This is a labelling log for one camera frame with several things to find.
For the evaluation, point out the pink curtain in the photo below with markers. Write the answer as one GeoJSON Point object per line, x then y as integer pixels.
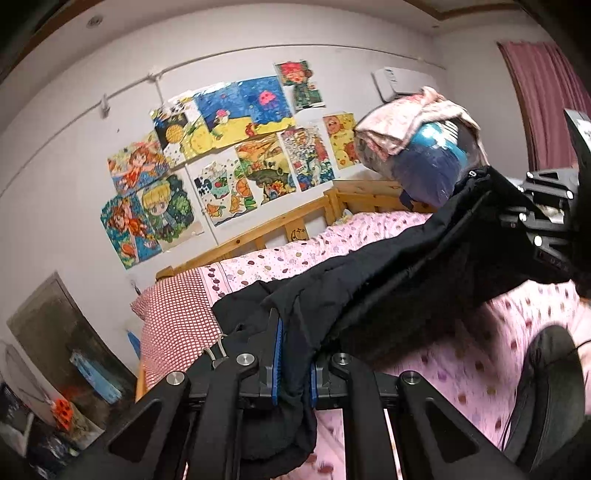
{"type": "Point", "coordinates": [545, 92]}

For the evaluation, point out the group of wall drawings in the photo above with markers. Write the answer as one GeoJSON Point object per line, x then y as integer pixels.
{"type": "Point", "coordinates": [258, 101]}

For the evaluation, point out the pink floral blanket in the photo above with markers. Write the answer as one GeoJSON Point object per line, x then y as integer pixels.
{"type": "Point", "coordinates": [406, 115]}

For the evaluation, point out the pink apple-print quilt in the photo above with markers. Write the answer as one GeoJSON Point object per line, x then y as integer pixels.
{"type": "Point", "coordinates": [461, 364]}

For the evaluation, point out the wooden bed frame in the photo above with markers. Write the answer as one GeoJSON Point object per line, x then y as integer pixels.
{"type": "Point", "coordinates": [277, 230]}

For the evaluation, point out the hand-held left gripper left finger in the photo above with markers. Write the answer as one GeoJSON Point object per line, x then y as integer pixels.
{"type": "Point", "coordinates": [278, 360]}

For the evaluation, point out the person's dark grey jeans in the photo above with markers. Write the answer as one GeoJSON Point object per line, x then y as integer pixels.
{"type": "Point", "coordinates": [549, 397]}

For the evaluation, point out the orange perforated toy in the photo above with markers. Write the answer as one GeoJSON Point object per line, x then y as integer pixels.
{"type": "Point", "coordinates": [63, 410]}

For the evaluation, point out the white air conditioner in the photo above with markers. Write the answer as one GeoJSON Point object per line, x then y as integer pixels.
{"type": "Point", "coordinates": [401, 83]}

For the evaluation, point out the standing fan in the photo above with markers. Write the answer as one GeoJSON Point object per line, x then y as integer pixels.
{"type": "Point", "coordinates": [23, 383]}

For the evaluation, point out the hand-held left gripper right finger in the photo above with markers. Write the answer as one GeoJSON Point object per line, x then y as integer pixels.
{"type": "Point", "coordinates": [314, 387]}

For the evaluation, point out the black jacket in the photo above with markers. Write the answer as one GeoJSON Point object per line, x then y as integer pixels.
{"type": "Point", "coordinates": [392, 286]}

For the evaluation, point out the recessed ceiling light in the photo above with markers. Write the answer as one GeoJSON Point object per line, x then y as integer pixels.
{"type": "Point", "coordinates": [95, 21]}

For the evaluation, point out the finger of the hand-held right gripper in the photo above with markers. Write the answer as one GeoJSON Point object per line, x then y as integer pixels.
{"type": "Point", "coordinates": [554, 182]}
{"type": "Point", "coordinates": [549, 249]}

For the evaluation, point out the red checkered pillow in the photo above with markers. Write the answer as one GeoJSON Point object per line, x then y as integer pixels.
{"type": "Point", "coordinates": [175, 314]}

